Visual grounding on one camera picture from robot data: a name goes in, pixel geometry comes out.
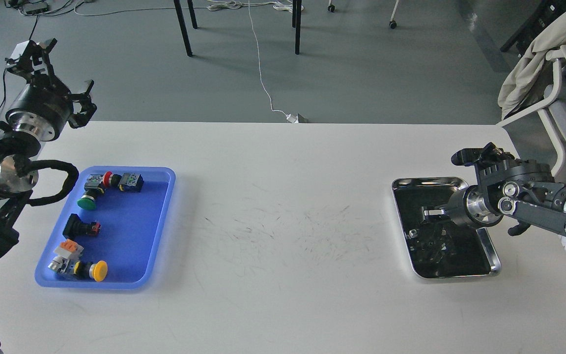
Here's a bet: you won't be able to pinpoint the black floor cable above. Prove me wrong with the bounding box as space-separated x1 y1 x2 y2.
0 0 87 74

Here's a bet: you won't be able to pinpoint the silver metal tray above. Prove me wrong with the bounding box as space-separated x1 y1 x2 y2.
392 177 502 280

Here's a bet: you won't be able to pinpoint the grey power adapter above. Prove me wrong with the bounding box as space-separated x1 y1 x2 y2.
286 114 309 124

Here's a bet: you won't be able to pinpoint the black table legs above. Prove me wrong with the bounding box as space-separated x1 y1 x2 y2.
173 0 303 57

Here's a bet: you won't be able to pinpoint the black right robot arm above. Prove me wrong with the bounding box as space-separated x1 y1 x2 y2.
423 143 566 237

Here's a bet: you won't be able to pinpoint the orange grey contact block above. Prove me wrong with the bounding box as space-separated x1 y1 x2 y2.
48 239 85 275

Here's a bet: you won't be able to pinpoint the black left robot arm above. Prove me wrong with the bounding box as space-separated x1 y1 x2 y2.
0 38 97 259

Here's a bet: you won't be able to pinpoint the yellow push button switch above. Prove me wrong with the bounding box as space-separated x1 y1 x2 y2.
64 261 109 282

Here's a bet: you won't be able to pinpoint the white chair with cloth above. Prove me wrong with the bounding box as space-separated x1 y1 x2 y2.
495 0 566 182

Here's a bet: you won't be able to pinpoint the blue plastic tray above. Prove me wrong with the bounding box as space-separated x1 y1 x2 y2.
34 166 176 290

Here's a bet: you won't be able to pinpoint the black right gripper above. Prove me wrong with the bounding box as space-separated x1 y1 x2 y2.
422 190 480 227

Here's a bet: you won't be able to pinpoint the white floor cable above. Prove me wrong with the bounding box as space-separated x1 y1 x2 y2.
207 0 306 123

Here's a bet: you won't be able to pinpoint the green push button switch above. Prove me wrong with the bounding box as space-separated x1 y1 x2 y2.
77 174 104 210

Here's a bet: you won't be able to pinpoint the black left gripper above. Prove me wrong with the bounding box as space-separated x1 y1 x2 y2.
6 38 97 142

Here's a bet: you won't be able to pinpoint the red push button switch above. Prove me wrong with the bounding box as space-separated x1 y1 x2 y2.
101 171 144 193

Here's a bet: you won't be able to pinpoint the black push button switch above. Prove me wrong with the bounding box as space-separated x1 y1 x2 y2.
62 213 101 240

